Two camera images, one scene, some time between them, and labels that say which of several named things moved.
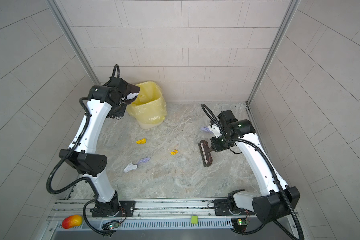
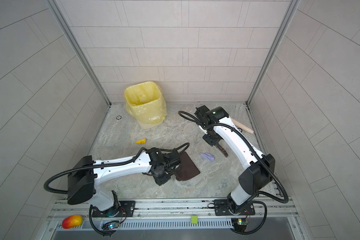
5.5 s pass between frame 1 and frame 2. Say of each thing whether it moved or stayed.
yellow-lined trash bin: stayed
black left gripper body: moved
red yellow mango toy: stayed
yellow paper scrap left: stayed
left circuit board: stayed
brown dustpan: moved
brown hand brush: moved
